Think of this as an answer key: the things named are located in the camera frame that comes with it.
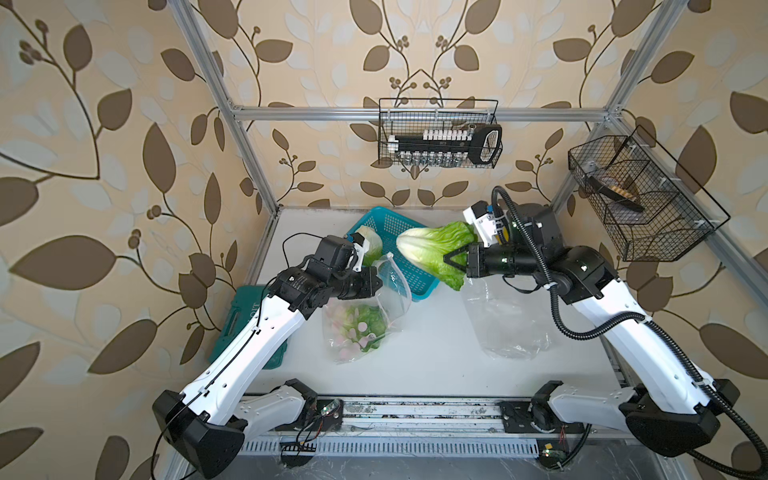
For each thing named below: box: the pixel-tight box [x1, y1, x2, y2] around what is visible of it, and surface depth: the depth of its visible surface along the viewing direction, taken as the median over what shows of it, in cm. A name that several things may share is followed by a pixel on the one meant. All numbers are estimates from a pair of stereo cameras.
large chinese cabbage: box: [396, 221, 477, 291], surface depth 64 cm
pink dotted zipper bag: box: [321, 253, 413, 364], surface depth 81 cm
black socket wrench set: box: [388, 123, 503, 166], surface depth 86 cm
